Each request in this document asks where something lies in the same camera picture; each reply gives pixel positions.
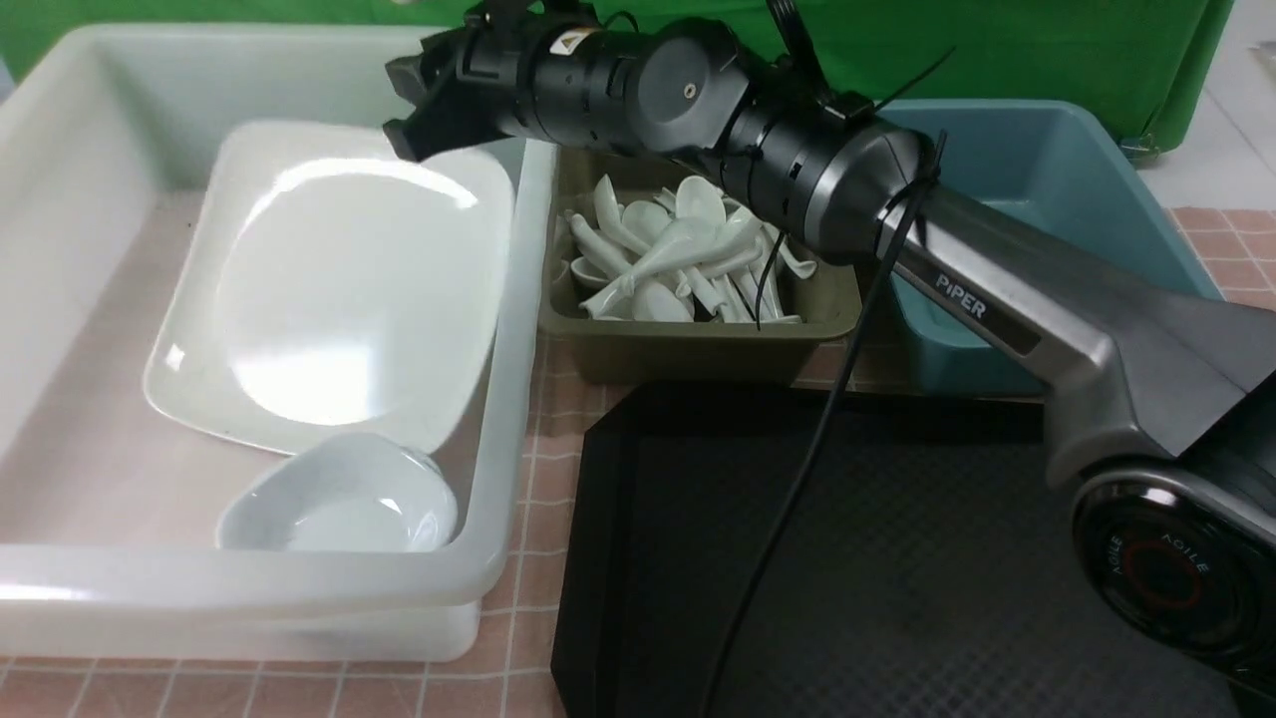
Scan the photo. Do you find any pink checkered tablecloth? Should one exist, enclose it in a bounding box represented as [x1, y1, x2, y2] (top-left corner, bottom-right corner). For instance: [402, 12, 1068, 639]
[0, 207, 1276, 718]

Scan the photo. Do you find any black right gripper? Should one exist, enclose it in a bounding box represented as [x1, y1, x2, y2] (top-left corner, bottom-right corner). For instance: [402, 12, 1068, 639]
[383, 10, 538, 165]

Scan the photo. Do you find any white spoon in olive bin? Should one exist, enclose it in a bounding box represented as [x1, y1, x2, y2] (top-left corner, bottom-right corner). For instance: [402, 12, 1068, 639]
[581, 218, 718, 319]

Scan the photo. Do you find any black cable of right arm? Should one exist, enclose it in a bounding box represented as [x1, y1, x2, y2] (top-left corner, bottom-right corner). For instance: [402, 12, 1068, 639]
[698, 50, 958, 718]

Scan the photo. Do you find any white spoon bowl up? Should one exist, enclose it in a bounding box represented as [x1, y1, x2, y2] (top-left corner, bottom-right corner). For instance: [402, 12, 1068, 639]
[674, 176, 729, 227]

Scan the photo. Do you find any green cloth backdrop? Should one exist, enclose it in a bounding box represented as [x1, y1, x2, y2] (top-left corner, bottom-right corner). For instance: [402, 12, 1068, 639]
[1, 1, 1233, 150]

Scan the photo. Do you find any white square plate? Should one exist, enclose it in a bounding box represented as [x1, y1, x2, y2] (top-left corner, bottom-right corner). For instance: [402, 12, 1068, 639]
[143, 120, 516, 455]

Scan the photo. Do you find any black serving tray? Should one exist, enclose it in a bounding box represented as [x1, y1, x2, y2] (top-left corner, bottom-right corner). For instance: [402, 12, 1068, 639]
[550, 383, 1273, 717]

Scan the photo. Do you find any white ceramic soup spoon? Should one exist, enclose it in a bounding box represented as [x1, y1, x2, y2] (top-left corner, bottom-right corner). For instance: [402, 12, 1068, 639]
[763, 223, 817, 281]

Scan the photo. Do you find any blue plastic bin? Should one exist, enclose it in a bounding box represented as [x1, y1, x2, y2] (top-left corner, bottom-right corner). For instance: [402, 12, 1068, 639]
[883, 99, 1221, 397]

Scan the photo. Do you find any olive green plastic bin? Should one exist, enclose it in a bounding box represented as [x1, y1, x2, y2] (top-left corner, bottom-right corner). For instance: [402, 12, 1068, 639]
[538, 149, 863, 385]

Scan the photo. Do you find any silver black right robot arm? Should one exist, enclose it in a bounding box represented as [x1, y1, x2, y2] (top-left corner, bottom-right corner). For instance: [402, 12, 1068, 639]
[384, 1, 1275, 698]

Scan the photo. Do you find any large white plastic bin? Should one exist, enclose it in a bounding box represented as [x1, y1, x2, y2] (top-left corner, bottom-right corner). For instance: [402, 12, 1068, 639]
[3, 24, 559, 662]

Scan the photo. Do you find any white oval bowl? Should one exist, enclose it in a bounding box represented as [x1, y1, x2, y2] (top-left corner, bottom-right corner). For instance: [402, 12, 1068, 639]
[214, 434, 461, 553]

